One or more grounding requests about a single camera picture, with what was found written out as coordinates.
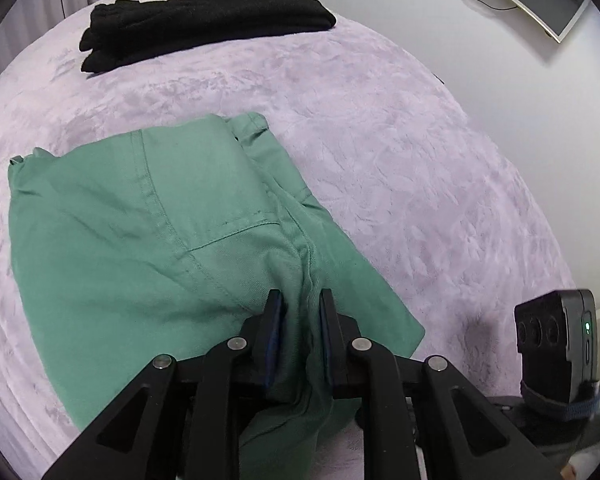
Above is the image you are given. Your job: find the green work jacket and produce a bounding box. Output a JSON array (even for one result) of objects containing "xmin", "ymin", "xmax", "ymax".
[{"xmin": 8, "ymin": 113, "xmax": 425, "ymax": 479}]

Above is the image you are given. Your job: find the lilac plush bed blanket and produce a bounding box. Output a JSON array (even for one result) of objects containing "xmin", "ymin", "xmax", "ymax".
[{"xmin": 0, "ymin": 9, "xmax": 572, "ymax": 479}]

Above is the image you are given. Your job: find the black folded garment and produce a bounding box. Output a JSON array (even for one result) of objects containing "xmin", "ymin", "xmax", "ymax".
[{"xmin": 79, "ymin": 0, "xmax": 336, "ymax": 74}]

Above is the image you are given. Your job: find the black tracking camera box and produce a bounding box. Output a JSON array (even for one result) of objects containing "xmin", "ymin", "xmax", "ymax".
[{"xmin": 514, "ymin": 289, "xmax": 600, "ymax": 405}]

